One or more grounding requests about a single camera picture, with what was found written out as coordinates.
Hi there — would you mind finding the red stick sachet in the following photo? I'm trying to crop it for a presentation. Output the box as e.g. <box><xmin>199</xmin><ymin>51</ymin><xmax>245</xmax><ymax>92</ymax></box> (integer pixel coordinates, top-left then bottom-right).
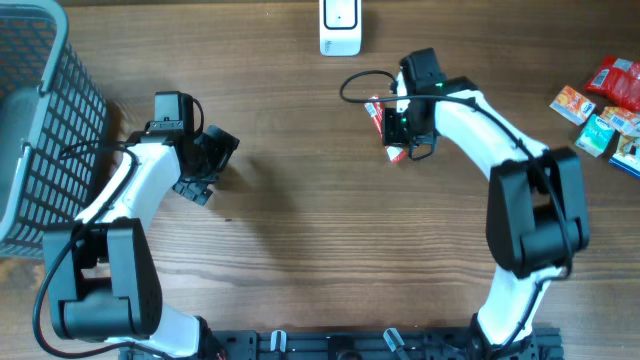
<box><xmin>364</xmin><ymin>96</ymin><xmax>407</xmax><ymax>164</ymax></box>

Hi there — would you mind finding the orange small box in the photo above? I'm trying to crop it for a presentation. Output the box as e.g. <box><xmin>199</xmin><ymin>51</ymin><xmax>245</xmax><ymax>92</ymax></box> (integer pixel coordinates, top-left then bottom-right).
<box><xmin>549</xmin><ymin>86</ymin><xmax>596</xmax><ymax>126</ymax></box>
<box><xmin>600</xmin><ymin>106</ymin><xmax>639</xmax><ymax>137</ymax></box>

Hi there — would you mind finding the teal small box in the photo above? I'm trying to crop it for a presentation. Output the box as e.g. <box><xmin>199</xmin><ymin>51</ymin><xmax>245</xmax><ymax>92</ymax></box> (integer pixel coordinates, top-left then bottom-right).
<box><xmin>575</xmin><ymin>114</ymin><xmax>616</xmax><ymax>157</ymax></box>

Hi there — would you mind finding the red candy bag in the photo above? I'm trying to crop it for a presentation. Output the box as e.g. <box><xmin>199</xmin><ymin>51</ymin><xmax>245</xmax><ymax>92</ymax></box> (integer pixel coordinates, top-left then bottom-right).
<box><xmin>584</xmin><ymin>55</ymin><xmax>639</xmax><ymax>112</ymax></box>

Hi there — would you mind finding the white cream snack bag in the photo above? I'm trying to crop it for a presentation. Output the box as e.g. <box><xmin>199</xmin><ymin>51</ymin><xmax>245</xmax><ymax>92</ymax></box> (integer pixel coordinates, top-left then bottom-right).
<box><xmin>609</xmin><ymin>134</ymin><xmax>640</xmax><ymax>178</ymax></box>

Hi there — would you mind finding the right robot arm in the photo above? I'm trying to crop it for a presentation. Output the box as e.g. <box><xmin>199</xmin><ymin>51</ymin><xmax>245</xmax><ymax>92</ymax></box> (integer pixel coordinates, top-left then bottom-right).
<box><xmin>382</xmin><ymin>48</ymin><xmax>591</xmax><ymax>358</ymax></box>

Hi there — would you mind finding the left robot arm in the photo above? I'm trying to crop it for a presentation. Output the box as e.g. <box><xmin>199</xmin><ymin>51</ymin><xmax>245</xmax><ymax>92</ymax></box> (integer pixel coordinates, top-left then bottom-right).
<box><xmin>32</xmin><ymin>91</ymin><xmax>239</xmax><ymax>359</ymax></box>

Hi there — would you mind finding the white barcode scanner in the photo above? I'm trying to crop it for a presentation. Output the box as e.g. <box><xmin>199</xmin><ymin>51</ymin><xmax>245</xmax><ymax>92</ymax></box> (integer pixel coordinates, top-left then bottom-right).
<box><xmin>319</xmin><ymin>0</ymin><xmax>363</xmax><ymax>57</ymax></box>

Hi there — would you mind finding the grey plastic mesh basket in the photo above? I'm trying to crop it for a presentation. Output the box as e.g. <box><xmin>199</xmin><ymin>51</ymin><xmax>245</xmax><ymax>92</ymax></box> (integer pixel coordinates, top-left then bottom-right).
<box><xmin>1</xmin><ymin>0</ymin><xmax>109</xmax><ymax>258</ymax></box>

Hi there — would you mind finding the black left camera cable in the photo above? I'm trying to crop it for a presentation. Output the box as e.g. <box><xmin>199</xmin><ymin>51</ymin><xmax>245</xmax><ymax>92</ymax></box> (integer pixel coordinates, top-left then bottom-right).
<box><xmin>31</xmin><ymin>97</ymin><xmax>209</xmax><ymax>360</ymax></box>

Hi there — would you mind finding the black camera cable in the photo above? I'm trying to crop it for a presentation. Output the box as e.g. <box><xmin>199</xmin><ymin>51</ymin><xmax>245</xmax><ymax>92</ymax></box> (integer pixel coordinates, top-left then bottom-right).
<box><xmin>31</xmin><ymin>97</ymin><xmax>209</xmax><ymax>360</ymax></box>
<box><xmin>339</xmin><ymin>69</ymin><xmax>574</xmax><ymax>357</ymax></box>

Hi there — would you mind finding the black right camera cable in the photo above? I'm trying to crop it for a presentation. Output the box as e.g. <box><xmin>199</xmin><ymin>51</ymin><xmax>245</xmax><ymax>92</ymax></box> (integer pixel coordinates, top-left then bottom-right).
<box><xmin>339</xmin><ymin>69</ymin><xmax>574</xmax><ymax>357</ymax></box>

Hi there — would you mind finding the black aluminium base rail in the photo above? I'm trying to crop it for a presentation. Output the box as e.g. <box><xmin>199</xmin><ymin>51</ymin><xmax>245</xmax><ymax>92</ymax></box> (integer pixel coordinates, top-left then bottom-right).
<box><xmin>209</xmin><ymin>327</ymin><xmax>566</xmax><ymax>360</ymax></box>

